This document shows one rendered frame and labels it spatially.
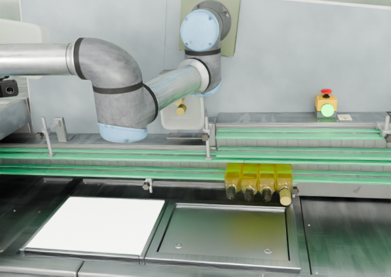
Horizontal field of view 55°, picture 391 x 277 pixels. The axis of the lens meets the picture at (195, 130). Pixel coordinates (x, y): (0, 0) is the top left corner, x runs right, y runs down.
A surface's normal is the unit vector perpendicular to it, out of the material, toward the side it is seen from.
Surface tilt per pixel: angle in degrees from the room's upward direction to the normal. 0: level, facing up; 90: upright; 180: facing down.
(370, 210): 90
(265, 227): 90
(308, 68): 0
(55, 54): 27
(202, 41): 7
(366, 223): 89
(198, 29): 7
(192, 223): 90
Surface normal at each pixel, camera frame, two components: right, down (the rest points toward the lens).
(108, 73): -0.04, 0.18
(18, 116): 0.98, 0.00
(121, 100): 0.29, 0.36
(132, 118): 0.59, 0.29
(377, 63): -0.17, 0.37
